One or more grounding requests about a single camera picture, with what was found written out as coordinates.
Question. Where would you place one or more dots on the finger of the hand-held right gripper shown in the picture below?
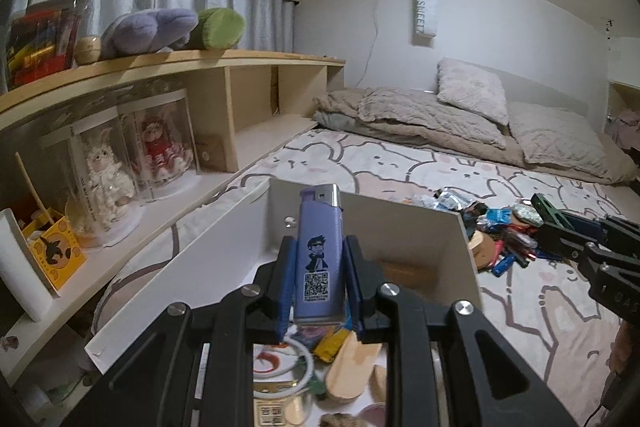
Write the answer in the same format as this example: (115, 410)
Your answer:
(587, 225)
(557, 239)

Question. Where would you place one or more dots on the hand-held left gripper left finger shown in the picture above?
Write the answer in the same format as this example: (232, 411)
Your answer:
(281, 287)

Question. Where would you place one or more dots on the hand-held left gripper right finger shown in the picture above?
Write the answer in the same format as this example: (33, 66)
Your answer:
(352, 279)

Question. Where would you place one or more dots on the purple lighter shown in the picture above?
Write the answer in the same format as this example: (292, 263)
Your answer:
(317, 267)

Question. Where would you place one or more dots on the white storage box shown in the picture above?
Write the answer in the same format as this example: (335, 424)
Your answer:
(400, 237)

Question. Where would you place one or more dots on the clear jar of coloured items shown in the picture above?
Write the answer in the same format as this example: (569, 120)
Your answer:
(40, 47)

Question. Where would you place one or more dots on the iridescent oval compact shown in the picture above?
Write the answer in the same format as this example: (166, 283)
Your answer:
(525, 213)

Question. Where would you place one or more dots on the pile of colourful lighters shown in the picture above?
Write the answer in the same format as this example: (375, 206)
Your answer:
(510, 252)

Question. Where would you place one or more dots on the rectangular wooden block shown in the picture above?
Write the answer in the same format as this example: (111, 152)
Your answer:
(410, 274)

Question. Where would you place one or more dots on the blue packet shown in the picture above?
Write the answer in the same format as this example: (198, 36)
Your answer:
(497, 217)

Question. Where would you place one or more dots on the bunny printed blanket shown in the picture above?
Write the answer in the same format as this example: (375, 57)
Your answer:
(525, 307)

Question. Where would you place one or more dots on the round wooden discs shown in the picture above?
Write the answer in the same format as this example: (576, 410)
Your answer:
(480, 248)

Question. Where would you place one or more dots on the oval wooden piece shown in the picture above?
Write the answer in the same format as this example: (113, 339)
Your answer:
(352, 367)

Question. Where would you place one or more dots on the wide quilted beige pillow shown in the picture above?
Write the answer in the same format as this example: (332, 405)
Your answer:
(555, 134)

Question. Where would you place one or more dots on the pile of clothes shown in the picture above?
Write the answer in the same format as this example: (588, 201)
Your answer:
(625, 129)

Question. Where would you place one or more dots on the crumpled clear wrapper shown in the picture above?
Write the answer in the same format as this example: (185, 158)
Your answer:
(450, 200)

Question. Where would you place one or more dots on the small cardboard box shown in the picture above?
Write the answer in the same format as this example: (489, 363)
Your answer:
(210, 153)

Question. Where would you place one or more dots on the small fluffy beige pillow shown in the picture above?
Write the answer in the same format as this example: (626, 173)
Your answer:
(472, 89)

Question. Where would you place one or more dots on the beige duvet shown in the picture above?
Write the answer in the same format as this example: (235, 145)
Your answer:
(335, 104)

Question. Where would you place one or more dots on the long quilted beige pillow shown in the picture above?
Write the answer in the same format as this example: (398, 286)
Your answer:
(430, 117)

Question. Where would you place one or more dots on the red doll in clear case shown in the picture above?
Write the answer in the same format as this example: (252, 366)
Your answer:
(160, 147)

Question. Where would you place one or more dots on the white doll in clear case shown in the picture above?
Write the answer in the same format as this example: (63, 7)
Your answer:
(105, 177)

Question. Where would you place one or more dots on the yellow cardboard box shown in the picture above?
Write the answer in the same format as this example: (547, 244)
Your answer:
(55, 257)

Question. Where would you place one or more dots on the wooden shelf unit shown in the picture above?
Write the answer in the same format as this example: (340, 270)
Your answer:
(150, 67)

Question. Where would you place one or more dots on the white paper roll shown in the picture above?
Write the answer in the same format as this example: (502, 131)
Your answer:
(22, 267)

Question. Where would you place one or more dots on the white hanging paper bag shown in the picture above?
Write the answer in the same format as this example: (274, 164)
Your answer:
(426, 14)

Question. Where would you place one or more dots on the green plush toy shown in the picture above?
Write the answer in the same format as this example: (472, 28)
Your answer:
(220, 27)

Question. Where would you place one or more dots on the wooden stick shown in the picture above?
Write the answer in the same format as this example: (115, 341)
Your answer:
(32, 187)

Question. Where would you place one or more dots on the purple plush toy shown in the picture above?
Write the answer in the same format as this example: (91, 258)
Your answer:
(145, 29)

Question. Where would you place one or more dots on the small wooden ball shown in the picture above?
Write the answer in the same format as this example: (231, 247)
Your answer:
(87, 49)

